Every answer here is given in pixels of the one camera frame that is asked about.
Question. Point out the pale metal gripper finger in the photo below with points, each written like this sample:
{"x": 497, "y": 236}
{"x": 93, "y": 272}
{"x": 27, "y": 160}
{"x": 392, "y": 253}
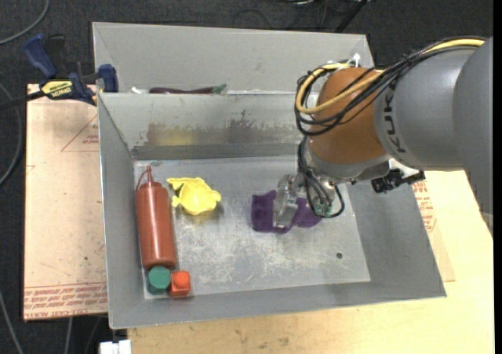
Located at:
{"x": 283, "y": 192}
{"x": 292, "y": 209}

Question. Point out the purple cloth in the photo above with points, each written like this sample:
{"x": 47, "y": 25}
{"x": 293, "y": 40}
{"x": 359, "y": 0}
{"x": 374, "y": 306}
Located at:
{"x": 262, "y": 211}

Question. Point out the grey metal bin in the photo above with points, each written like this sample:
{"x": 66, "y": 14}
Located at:
{"x": 251, "y": 258}

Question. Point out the yellow toy fish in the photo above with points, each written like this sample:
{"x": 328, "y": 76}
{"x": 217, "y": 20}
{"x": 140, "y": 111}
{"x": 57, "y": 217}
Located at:
{"x": 196, "y": 197}

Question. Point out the red-brown squeeze bottle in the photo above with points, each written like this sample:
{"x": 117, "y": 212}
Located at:
{"x": 155, "y": 223}

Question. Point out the orange-red block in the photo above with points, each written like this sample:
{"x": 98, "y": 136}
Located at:
{"x": 180, "y": 283}

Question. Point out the green hexagonal block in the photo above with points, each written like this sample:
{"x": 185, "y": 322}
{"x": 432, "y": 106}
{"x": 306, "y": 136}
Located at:
{"x": 158, "y": 278}

